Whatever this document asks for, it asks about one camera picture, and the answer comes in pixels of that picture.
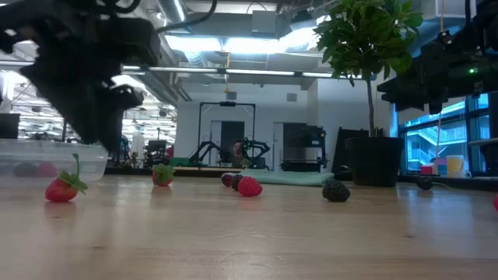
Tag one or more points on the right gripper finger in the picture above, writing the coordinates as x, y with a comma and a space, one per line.
400, 91

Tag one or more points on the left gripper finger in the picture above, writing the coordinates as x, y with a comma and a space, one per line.
99, 124
128, 99

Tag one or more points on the red strawberry green leaves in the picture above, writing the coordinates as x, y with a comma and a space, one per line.
58, 192
161, 180

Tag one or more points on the dark blueberry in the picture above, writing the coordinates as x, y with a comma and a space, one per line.
424, 183
25, 170

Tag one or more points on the large dark blackberry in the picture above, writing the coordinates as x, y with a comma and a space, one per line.
335, 191

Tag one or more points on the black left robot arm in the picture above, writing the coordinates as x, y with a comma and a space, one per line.
23, 15

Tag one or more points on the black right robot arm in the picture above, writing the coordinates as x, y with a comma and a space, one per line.
486, 39

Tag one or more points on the black background robot arm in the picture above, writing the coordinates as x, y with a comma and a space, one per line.
258, 147
206, 147

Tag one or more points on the large glass window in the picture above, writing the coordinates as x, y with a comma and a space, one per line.
467, 116

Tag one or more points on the black office chair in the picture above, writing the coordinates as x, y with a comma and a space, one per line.
156, 147

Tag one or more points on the green leafy plant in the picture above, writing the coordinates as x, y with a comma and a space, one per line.
365, 35

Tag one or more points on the dark leaning panel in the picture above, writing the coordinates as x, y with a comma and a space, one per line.
352, 148

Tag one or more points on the black plant pot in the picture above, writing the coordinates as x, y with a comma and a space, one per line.
373, 161

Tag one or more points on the green box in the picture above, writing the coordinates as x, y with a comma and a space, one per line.
179, 162

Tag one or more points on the red cup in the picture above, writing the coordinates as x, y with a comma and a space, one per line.
426, 170

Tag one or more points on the pink and blue box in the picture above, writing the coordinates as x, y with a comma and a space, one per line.
440, 167

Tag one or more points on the yellow cup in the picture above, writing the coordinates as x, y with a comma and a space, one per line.
455, 165

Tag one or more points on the black monitor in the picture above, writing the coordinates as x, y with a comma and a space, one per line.
9, 126

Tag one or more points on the black equipment cabinet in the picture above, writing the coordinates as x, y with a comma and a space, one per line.
303, 144

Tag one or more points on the person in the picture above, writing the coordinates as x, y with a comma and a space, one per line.
238, 149

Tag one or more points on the long ceiling light strip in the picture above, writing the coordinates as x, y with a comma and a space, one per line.
253, 72

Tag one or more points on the folded teal cloth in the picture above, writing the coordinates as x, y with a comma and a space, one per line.
288, 177

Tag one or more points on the grey ceiling vent box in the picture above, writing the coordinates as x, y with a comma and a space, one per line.
264, 21

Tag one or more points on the black background gantry frame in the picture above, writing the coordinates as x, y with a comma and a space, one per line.
227, 103

